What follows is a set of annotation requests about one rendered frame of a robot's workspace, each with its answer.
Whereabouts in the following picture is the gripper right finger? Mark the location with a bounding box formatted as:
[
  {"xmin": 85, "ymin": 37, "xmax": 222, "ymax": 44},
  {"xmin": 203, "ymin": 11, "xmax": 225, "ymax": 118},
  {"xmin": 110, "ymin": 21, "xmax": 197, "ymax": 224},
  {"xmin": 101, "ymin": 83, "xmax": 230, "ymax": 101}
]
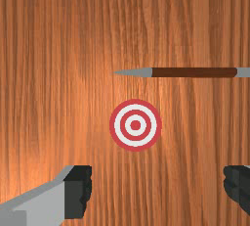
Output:
[{"xmin": 223, "ymin": 164, "xmax": 250, "ymax": 218}]

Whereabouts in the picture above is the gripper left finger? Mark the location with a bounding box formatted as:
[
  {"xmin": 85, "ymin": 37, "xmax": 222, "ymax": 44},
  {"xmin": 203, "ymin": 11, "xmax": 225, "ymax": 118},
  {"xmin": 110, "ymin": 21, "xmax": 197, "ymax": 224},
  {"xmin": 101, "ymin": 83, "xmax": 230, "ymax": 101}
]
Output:
[{"xmin": 0, "ymin": 164, "xmax": 93, "ymax": 226}]

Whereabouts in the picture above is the grey pen with brown grip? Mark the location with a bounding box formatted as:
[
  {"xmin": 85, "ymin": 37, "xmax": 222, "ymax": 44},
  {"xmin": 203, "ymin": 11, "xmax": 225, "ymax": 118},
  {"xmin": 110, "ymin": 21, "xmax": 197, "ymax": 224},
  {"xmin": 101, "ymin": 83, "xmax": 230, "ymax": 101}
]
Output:
[{"xmin": 112, "ymin": 67, "xmax": 250, "ymax": 78}]

